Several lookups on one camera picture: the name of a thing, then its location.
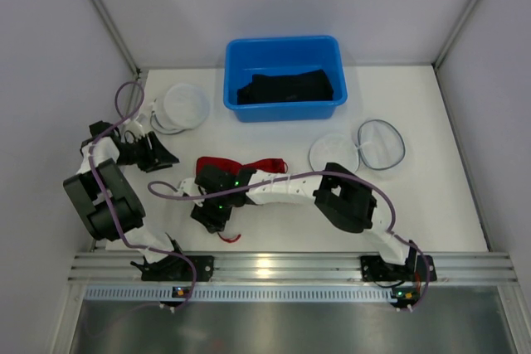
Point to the slotted cable duct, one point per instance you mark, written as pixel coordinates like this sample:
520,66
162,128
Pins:
249,294

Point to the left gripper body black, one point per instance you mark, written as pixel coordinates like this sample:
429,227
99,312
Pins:
150,152

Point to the red bra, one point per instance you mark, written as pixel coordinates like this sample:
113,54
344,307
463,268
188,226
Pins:
257,165

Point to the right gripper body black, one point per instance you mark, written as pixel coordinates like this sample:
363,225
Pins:
207,213

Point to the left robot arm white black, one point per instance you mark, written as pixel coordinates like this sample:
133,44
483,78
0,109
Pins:
110,209

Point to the blue plastic bin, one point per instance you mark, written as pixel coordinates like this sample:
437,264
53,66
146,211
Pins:
290,55

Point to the black garment in bin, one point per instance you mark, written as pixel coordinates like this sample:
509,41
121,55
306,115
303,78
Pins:
268,89

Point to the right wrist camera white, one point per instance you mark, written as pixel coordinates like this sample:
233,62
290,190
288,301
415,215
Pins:
188,188

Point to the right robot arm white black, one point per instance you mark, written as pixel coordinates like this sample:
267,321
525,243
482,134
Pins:
346,202

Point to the aluminium mounting rail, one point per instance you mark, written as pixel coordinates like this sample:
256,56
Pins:
452,268

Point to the white mesh laundry bag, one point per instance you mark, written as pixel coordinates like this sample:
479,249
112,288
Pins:
180,108
377,145

